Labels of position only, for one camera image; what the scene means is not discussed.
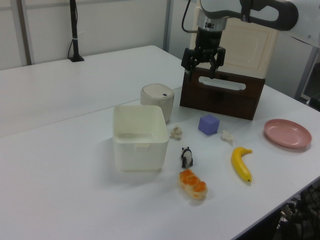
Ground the yellow toy banana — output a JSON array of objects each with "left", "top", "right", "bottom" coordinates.
[{"left": 230, "top": 146, "right": 254, "bottom": 186}]

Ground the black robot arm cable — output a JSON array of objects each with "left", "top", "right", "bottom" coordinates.
[{"left": 181, "top": 0, "right": 200, "bottom": 34}]

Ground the white seashell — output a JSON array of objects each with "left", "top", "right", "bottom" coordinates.
[
  {"left": 170, "top": 123, "right": 184, "bottom": 141},
  {"left": 220, "top": 129, "right": 235, "bottom": 146}
]

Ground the small beige lidded trash can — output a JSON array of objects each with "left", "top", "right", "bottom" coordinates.
[{"left": 139, "top": 83, "right": 175, "bottom": 124}]

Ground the toy bread with orange topping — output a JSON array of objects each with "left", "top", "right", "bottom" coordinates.
[{"left": 177, "top": 168, "right": 209, "bottom": 201}]

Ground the cream storage box with handles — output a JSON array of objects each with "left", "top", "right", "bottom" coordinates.
[{"left": 191, "top": 6, "right": 280, "bottom": 80}]

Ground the pink plate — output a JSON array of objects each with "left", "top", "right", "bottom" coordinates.
[{"left": 264, "top": 118, "right": 313, "bottom": 149}]

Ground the purple cube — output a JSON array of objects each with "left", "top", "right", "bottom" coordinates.
[{"left": 197, "top": 114, "right": 221, "bottom": 136}]

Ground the dark wooden drawer cabinet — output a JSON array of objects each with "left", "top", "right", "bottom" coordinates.
[{"left": 179, "top": 66, "right": 266, "bottom": 121}]

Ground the cream plastic box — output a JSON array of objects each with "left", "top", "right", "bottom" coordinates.
[{"left": 112, "top": 104, "right": 170, "bottom": 173}]

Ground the black camera stand pole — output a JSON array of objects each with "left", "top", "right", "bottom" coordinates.
[{"left": 67, "top": 0, "right": 85, "bottom": 63}]

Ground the white drawer handle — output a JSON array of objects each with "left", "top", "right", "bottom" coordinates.
[{"left": 198, "top": 75, "right": 247, "bottom": 92}]

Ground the toy panda figure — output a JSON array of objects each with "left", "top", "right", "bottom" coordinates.
[{"left": 180, "top": 146, "right": 195, "bottom": 169}]

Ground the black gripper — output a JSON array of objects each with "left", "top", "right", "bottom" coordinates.
[{"left": 180, "top": 27, "right": 227, "bottom": 81}]

